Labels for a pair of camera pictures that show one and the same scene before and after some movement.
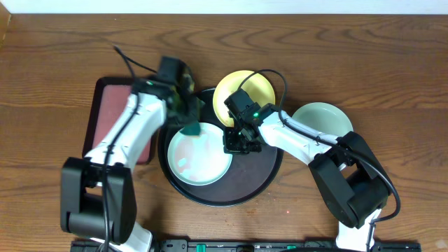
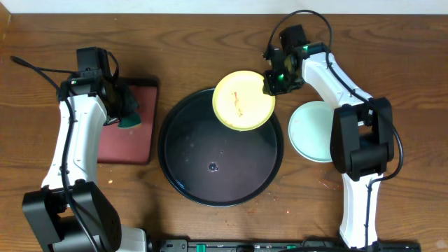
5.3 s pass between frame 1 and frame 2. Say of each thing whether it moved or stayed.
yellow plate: stayed
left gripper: moved
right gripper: moved
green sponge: moved
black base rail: stayed
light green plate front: moved
